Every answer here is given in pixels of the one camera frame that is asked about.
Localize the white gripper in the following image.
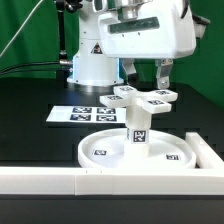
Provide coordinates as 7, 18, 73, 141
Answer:
98, 0, 196, 89

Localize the white cross-shaped table base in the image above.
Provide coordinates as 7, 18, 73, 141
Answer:
99, 85, 178, 114

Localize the white round table top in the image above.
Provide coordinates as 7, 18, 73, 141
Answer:
78, 128, 196, 170

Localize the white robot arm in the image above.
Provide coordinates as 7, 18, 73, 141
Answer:
68, 0, 196, 89

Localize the white marker sheet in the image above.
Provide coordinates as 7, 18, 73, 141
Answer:
46, 106, 126, 123

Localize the white L-shaped fence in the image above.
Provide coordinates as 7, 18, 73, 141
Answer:
0, 132, 224, 195

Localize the black camera stand pole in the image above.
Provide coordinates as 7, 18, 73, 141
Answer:
53, 0, 83, 80

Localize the black cable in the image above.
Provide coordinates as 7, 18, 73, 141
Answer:
0, 60, 73, 77

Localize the grey cable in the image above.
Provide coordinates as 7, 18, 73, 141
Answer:
0, 0, 45, 58

